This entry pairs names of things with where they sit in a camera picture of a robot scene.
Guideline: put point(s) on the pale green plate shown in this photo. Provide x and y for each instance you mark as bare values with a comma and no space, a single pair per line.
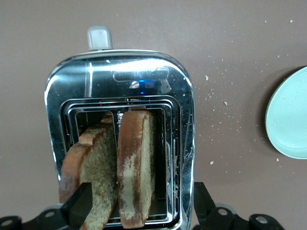
290,115

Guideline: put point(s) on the brown bread slice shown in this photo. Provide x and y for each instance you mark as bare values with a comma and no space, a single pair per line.
100,158
134,163

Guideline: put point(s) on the beige chrome toaster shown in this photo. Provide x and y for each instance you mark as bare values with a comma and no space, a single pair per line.
120,72

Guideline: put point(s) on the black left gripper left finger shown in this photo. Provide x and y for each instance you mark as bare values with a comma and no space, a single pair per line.
76,206

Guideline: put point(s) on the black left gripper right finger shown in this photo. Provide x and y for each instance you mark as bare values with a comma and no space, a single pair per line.
206,210

